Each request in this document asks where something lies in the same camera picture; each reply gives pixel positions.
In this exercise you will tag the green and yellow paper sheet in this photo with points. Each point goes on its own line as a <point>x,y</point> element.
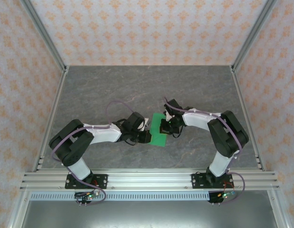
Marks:
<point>157,137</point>

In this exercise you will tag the aluminium table side rail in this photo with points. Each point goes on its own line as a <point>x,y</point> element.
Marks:
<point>247,116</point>
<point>50,118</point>

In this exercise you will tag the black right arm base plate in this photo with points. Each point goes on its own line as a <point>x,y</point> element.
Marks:
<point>197,181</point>

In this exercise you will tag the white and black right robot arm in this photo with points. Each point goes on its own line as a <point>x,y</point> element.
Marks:
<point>199,121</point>

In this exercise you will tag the aluminium frame post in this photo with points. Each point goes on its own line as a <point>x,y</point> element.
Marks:
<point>46,35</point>
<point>252,33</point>

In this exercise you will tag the aluminium lower frame leg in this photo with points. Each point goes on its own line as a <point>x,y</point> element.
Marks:
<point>277,211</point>
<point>18,211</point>

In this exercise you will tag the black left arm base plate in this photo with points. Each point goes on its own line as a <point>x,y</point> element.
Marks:
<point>101,180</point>

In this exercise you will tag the grey metal lower panel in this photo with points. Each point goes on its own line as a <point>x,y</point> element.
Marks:
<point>147,215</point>

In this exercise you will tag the aluminium mounting beam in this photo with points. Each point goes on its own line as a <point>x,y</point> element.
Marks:
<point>149,180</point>

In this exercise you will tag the controller board with leds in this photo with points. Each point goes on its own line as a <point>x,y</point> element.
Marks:
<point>90,196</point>
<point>224,195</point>

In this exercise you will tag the right controller board with LEDs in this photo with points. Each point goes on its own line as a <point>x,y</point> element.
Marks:
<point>224,195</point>

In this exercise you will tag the left controller board with LEDs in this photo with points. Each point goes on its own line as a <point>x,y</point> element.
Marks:
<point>90,196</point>

